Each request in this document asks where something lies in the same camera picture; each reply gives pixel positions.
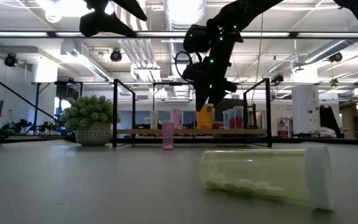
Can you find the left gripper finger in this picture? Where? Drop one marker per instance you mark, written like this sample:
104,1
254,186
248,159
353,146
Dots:
132,7
101,23

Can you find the yellow-green medicine bottle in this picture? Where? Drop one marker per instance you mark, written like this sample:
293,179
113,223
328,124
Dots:
154,120
253,174

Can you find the pink medicine bottle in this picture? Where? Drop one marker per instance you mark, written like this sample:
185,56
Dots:
167,137

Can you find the green potted plant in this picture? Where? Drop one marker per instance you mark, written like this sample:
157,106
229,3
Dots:
89,112

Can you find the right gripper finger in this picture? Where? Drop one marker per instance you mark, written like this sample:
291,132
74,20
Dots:
202,98
218,95

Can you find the grey table mat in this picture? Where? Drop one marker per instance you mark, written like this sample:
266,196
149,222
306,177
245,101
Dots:
73,186

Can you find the silver ventilation duct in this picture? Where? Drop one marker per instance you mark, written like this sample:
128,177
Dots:
183,15

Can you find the wooden shelf with black legs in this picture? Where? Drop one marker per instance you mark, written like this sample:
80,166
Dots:
191,132

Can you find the black metal station frame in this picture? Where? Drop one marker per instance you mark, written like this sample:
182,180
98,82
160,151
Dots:
291,141

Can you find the black monitor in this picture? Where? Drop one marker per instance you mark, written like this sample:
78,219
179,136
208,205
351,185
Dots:
247,105

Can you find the small white cap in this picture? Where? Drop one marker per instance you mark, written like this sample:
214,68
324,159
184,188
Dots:
176,115

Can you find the black ceiling spotlight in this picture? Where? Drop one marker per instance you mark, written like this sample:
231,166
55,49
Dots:
116,55
335,57
10,59

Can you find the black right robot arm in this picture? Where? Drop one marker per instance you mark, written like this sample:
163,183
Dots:
244,12

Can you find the bottle with red pills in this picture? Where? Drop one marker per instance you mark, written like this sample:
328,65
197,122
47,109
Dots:
231,119
239,118

